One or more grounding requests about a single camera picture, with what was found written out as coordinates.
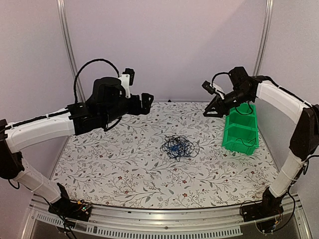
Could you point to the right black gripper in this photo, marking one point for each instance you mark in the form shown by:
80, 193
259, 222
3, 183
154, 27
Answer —
217, 102

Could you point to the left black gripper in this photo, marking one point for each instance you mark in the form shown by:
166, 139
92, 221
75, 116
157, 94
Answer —
146, 105

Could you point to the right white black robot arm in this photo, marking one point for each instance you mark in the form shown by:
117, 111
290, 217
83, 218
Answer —
231, 89

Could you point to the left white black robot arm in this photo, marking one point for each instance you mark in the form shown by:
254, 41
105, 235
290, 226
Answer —
110, 100

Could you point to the green three-compartment bin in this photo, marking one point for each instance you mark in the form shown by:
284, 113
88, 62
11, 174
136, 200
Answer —
241, 131

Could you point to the floral table mat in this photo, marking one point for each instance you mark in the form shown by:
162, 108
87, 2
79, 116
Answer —
171, 158

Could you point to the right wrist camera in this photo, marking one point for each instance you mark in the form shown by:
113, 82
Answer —
213, 89

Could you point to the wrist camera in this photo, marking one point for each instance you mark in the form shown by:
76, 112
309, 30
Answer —
127, 79
213, 89

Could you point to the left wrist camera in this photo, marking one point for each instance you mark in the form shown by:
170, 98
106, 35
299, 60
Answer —
127, 79

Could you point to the right aluminium corner post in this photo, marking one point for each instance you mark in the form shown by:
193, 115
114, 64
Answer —
264, 36

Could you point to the aluminium corner post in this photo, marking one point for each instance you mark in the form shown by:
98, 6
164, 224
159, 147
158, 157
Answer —
264, 36
66, 36

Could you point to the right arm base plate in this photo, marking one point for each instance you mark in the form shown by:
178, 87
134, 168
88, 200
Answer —
252, 211

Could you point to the aluminium front rail frame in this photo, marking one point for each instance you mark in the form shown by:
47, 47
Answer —
107, 222

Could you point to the left aluminium corner post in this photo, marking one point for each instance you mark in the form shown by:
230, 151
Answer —
66, 36

